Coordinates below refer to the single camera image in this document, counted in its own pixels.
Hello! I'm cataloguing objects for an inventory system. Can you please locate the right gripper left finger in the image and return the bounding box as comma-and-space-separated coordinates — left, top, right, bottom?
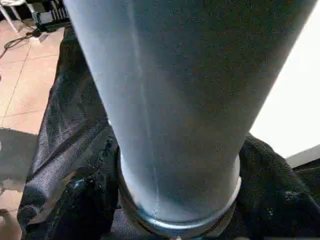
17, 124, 121, 240

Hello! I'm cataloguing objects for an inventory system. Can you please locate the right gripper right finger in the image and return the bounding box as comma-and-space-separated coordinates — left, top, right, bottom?
224, 134, 320, 240

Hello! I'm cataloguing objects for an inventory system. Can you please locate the white plastic table leg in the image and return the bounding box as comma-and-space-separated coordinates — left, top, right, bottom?
62, 0, 318, 226

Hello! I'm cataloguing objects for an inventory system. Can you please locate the black glossy mat cloth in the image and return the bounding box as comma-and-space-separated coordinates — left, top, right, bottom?
32, 24, 320, 198

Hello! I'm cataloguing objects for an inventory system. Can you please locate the black electronic device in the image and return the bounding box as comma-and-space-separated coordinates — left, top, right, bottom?
34, 0, 72, 32

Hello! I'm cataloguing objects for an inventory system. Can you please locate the white plastic chair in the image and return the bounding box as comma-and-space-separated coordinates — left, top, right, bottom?
0, 0, 36, 33

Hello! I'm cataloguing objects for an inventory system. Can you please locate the thin black floor cable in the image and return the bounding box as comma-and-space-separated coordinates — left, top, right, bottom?
0, 29, 42, 60

